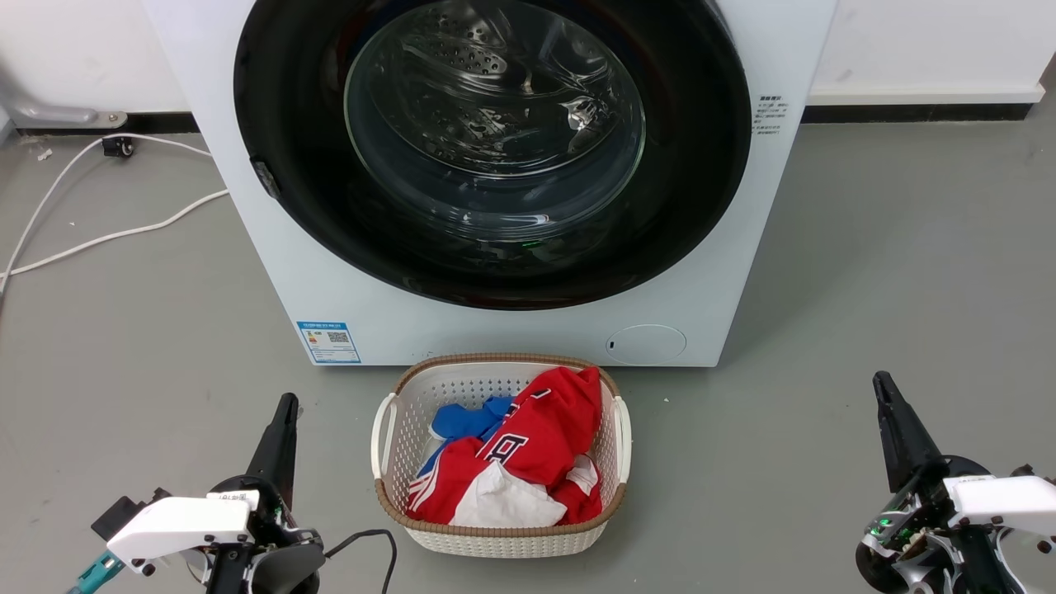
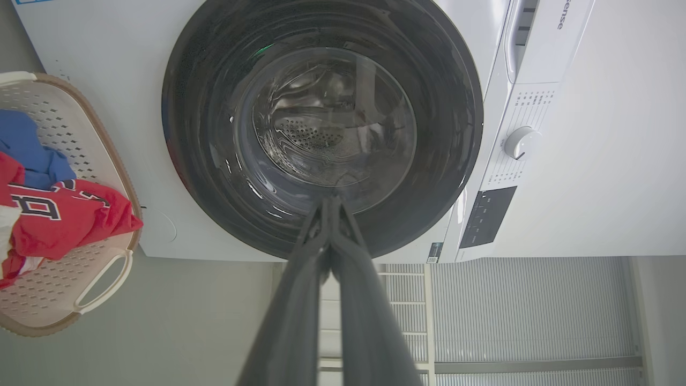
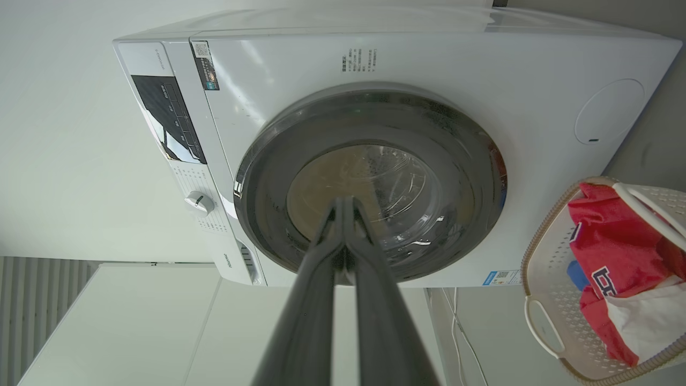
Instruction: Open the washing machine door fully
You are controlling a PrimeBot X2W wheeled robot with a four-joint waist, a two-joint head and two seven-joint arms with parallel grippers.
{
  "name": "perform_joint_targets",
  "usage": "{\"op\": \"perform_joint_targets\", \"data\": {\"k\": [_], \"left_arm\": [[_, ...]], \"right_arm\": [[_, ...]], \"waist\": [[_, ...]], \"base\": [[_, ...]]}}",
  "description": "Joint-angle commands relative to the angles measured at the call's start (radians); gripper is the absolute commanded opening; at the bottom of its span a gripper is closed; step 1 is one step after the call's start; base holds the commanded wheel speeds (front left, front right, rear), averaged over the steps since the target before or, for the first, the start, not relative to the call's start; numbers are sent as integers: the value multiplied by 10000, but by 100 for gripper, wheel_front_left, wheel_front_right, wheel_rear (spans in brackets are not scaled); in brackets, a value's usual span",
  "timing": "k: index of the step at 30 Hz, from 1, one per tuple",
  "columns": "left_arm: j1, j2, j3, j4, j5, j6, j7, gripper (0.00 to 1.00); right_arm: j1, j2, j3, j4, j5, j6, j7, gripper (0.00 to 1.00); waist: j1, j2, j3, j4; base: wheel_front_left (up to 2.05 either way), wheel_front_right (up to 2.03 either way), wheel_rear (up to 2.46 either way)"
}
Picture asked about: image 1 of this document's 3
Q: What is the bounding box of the teal cable connector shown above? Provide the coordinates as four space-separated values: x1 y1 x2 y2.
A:
66 550 126 594

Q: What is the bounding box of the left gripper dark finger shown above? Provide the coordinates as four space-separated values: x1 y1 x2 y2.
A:
272 394 300 507
246 394 291 488

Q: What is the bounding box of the red sports jersey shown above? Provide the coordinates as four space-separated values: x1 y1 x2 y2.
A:
406 366 604 526

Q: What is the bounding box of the white power cable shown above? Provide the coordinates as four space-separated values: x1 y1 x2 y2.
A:
0 133 214 285
0 189 230 278

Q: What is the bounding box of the grey metal floor bracket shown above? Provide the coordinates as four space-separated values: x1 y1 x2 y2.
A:
0 70 129 130

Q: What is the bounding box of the left gripper white grey body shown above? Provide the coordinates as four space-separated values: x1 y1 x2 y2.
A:
106 475 328 594

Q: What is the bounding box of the right gripper white grey body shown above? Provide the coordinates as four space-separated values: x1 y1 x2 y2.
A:
856 458 1056 594

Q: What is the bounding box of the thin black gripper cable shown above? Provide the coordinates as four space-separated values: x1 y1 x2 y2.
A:
324 529 399 594

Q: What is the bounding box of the blue garment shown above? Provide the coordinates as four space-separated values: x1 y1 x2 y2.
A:
417 396 516 479

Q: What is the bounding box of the white garment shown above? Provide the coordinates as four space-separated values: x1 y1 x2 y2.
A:
450 454 601 529

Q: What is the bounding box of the printed text label sticker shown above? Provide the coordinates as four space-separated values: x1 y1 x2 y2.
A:
752 93 791 146

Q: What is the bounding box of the round white filter cover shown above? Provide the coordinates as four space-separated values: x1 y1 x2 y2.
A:
606 324 687 365

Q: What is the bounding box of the white plastic laundry basket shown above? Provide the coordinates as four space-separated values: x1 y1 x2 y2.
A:
370 353 633 559

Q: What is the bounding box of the blue energy label sticker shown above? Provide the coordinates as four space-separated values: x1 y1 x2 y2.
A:
296 321 362 365

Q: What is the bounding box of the stainless steel washer drum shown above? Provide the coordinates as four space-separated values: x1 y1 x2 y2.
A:
346 0 646 225

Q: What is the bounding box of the black wall baseboard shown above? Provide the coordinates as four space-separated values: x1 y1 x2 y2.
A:
803 102 1035 125
15 111 200 136

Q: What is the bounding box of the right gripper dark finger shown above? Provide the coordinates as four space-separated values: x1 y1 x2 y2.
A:
873 372 917 494
882 372 949 482

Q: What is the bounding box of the black round glass washer door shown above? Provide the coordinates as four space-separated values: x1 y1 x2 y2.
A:
233 0 752 312

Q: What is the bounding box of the white front-load washing machine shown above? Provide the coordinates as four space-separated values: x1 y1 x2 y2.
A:
140 0 838 368

